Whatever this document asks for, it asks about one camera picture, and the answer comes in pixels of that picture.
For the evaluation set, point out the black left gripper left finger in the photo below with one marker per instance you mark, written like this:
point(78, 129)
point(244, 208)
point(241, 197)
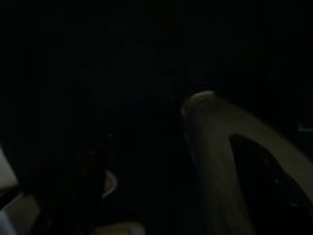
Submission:
point(80, 195)

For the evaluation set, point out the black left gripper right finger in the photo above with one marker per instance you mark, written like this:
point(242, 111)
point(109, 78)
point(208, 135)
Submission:
point(269, 195)

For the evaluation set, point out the pale rounded cylinder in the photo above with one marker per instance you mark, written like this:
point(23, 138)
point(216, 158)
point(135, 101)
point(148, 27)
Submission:
point(210, 147)

